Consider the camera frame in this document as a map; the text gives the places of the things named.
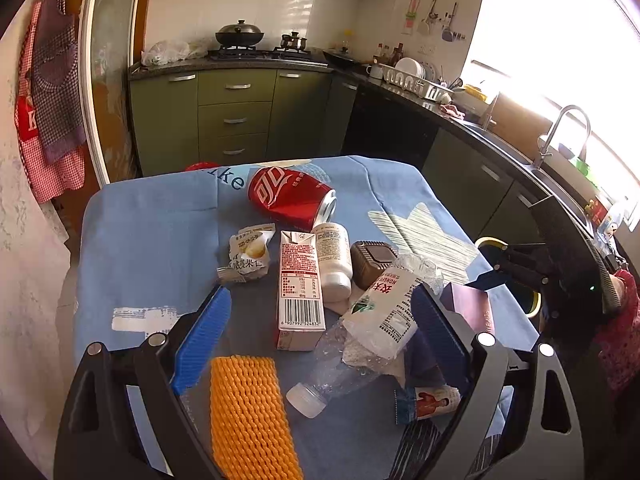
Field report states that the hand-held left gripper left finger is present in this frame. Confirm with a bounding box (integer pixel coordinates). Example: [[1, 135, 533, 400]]
[[54, 285, 233, 480]]

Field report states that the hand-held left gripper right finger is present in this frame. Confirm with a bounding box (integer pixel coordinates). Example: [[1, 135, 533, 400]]
[[410, 282, 586, 480]]

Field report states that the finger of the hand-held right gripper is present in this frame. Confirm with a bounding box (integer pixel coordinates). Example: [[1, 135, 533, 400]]
[[467, 260, 546, 292], [492, 241, 548, 267]]

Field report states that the purple cardboard box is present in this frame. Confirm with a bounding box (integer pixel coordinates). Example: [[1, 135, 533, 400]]
[[440, 281, 496, 336]]

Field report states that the yellow rimmed waste bin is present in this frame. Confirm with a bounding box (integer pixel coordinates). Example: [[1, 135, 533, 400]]
[[474, 236, 541, 318]]

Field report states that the crushed clear plastic bottle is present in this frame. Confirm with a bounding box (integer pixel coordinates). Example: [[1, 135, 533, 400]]
[[286, 254, 445, 419]]

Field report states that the small red blue packet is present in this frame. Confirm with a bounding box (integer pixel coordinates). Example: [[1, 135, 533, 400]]
[[393, 385, 462, 425]]

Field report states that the orange foam fruit net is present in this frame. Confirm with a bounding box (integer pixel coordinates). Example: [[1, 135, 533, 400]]
[[209, 355, 305, 480]]

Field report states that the white snack wrapper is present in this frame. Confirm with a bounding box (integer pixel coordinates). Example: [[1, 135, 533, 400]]
[[216, 223, 277, 284]]

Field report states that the small brown plastic box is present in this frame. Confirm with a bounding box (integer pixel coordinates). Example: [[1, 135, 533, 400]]
[[350, 240, 399, 291]]

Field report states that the white red drink carton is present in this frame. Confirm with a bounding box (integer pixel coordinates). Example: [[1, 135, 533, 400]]
[[276, 230, 327, 352]]

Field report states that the white pill bottle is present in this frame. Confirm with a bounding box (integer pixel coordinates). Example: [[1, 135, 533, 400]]
[[311, 222, 354, 303]]

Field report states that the red soda can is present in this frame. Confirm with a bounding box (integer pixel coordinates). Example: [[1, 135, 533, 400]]
[[247, 165, 338, 233]]

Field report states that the green sink cabinet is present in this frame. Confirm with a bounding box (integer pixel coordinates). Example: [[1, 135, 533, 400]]
[[422, 127, 556, 241]]

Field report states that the blue printed tablecloth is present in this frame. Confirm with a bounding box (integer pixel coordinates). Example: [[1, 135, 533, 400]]
[[75, 155, 543, 480]]

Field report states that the steel kitchen faucet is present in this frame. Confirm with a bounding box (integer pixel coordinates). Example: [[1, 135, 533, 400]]
[[531, 105, 592, 170]]

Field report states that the wooden cutting board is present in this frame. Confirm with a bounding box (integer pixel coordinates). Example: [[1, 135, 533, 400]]
[[487, 92, 551, 161]]

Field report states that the black built-in dishwasher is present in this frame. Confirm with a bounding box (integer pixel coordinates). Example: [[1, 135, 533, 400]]
[[342, 87, 441, 171]]

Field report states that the green cabinet drawer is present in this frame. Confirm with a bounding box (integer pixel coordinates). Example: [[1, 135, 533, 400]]
[[198, 102, 273, 137], [198, 134, 268, 162], [197, 70, 277, 106]]

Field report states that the white dish rack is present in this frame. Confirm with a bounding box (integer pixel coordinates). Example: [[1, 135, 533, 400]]
[[381, 62, 453, 103]]

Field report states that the stack of white plates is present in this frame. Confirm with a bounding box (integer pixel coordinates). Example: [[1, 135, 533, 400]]
[[395, 57, 426, 81]]

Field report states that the green base cabinet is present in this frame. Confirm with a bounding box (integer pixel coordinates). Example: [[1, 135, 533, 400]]
[[129, 67, 358, 178]]

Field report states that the red checkered apron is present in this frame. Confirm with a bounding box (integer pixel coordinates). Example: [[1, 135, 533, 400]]
[[14, 0, 86, 203]]

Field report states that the grey hanging ladle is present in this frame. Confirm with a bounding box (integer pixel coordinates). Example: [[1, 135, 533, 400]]
[[442, 2, 466, 43]]

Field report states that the row of sauce bottles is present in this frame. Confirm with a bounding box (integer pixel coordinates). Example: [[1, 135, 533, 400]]
[[375, 42, 405, 66]]

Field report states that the white hanging spatula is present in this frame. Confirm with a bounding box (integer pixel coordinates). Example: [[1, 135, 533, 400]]
[[419, 0, 438, 36]]

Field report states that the black frying pan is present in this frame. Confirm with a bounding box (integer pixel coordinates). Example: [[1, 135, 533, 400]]
[[322, 46, 371, 67]]

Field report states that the dark stone countertop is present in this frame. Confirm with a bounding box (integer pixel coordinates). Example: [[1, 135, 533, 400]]
[[127, 52, 601, 241]]

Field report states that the glass sliding door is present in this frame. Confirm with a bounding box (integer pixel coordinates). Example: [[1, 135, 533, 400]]
[[80, 0, 146, 186]]

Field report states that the crumpled plastic bag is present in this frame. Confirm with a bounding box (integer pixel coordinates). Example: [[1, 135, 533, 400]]
[[141, 39, 208, 67]]

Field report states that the black gas stove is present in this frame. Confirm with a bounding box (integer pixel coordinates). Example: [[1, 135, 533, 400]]
[[207, 45, 326, 61]]

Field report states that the purple checkered apron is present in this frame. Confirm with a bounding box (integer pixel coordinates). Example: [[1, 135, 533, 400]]
[[32, 0, 88, 163]]

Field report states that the black wok with lid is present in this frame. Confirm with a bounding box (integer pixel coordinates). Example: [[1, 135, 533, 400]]
[[215, 20, 265, 48]]

